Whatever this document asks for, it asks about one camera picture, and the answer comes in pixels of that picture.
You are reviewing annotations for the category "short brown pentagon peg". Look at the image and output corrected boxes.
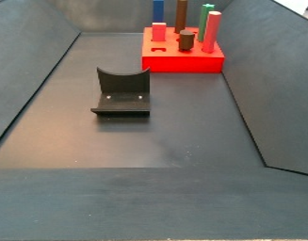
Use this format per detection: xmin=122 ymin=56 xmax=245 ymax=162
xmin=179 ymin=29 xmax=195 ymax=51

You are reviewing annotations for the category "black curved regrasp stand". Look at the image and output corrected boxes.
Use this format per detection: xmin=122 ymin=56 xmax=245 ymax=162
xmin=91 ymin=69 xmax=151 ymax=116

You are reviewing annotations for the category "tall blue square peg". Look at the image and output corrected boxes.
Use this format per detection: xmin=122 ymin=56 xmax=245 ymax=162
xmin=153 ymin=0 xmax=165 ymax=23

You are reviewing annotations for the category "tall brown cylinder peg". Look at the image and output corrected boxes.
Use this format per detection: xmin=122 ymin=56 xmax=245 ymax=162
xmin=175 ymin=0 xmax=187 ymax=33

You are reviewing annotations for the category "green star peg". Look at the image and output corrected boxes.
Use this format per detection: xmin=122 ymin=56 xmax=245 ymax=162
xmin=198 ymin=4 xmax=216 ymax=41

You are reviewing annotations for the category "pink hexagonal peg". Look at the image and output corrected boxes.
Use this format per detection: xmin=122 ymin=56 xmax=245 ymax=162
xmin=203 ymin=11 xmax=222 ymax=53

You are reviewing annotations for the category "red peg fixture block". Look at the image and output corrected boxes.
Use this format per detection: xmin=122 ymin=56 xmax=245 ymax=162
xmin=142 ymin=27 xmax=226 ymax=73

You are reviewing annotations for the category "short red-white peg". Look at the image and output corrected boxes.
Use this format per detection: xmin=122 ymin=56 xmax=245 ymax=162
xmin=153 ymin=23 xmax=166 ymax=41

